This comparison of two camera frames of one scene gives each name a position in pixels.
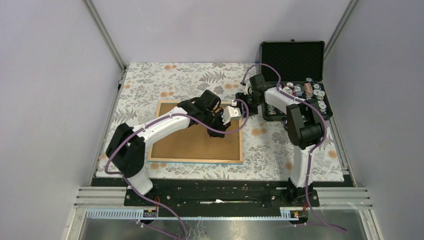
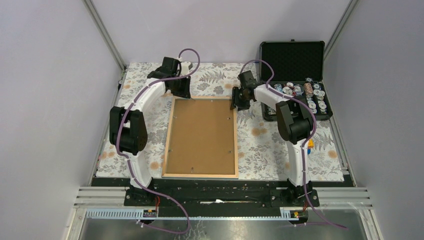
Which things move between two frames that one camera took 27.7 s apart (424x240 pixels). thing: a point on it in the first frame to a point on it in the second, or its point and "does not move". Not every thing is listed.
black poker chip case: x=301 y=64 does not move
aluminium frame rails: x=325 y=197 does not move
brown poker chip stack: x=308 y=90 does not move
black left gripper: x=221 y=126 to x=185 y=92
